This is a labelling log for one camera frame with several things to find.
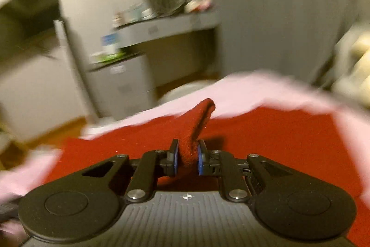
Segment pink fleece blanket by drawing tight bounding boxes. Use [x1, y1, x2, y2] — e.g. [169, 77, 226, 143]
[0, 70, 370, 237]

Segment dark red knit garment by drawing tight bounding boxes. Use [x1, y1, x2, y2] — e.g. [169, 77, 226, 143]
[43, 98, 370, 247]

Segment small jars on desk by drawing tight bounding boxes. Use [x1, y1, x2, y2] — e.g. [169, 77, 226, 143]
[112, 3, 157, 27]

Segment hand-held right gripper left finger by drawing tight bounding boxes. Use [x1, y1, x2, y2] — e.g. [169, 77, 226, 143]
[81, 138, 180, 204]

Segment grey drawer cabinet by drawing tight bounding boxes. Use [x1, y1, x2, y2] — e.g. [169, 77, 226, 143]
[86, 53, 158, 121]

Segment blue label bottle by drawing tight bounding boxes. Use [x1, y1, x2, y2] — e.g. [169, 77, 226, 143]
[101, 34, 121, 55]

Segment grey desk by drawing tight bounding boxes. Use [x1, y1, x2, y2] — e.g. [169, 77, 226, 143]
[114, 10, 222, 77]

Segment yellow flower plush toy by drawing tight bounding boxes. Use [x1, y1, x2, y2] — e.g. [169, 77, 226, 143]
[332, 24, 370, 106]

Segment grey curtain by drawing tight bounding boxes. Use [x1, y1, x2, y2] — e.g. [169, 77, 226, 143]
[185, 0, 368, 83]

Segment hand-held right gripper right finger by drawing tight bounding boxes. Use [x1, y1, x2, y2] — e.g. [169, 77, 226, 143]
[197, 139, 293, 204]

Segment pink items on desk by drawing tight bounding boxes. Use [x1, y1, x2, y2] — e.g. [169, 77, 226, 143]
[184, 0, 216, 14]

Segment white round stool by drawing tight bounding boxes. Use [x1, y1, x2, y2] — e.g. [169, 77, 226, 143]
[158, 81, 215, 105]

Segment green packet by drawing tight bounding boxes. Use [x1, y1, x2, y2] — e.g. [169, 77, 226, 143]
[90, 50, 128, 63]

